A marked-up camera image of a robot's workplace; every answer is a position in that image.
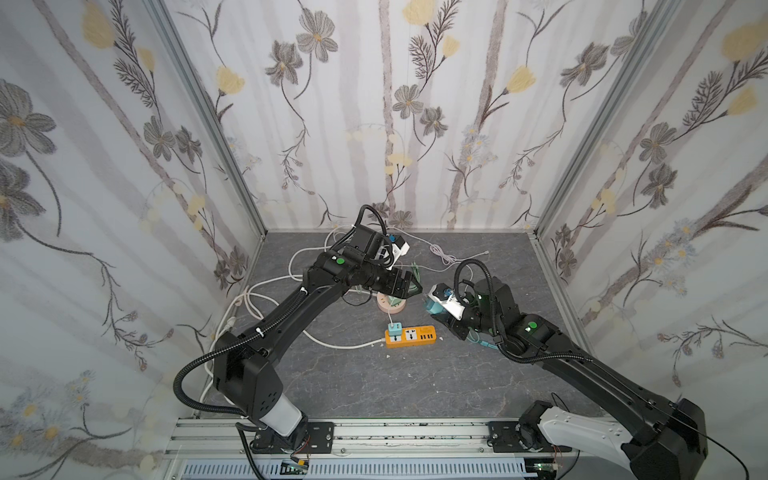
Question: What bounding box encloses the pink round power socket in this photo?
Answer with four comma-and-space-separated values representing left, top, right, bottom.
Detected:
376, 293, 406, 315

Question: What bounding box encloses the teal charger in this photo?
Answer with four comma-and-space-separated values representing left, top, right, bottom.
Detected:
425, 299, 444, 315
387, 322, 402, 337

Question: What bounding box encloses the orange power strip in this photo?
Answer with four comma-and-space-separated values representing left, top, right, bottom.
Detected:
385, 326, 438, 349

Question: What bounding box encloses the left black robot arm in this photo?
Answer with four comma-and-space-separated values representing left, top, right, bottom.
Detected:
172, 204, 422, 438

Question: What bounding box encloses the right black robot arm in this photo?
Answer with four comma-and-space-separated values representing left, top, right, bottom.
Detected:
427, 259, 715, 479

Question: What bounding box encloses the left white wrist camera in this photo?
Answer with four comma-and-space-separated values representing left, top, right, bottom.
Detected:
388, 234, 410, 261

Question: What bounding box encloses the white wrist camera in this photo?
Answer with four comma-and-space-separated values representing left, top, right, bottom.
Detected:
388, 234, 410, 261
427, 283, 465, 319

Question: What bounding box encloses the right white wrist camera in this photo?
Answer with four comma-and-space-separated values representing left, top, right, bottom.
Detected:
427, 283, 465, 319

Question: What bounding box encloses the white bundled cable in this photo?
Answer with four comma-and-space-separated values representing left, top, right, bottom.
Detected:
389, 226, 490, 266

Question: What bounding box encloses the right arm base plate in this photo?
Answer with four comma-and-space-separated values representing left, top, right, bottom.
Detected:
487, 420, 573, 454

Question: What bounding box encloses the white orange strip cord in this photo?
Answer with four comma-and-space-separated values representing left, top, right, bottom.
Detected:
203, 281, 388, 403

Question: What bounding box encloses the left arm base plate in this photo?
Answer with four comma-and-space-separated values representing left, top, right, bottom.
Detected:
249, 421, 336, 455

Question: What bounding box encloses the aluminium front rail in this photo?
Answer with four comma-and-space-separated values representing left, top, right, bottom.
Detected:
164, 409, 632, 468

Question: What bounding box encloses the white vented cable duct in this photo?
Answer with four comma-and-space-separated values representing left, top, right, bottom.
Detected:
177, 458, 538, 479

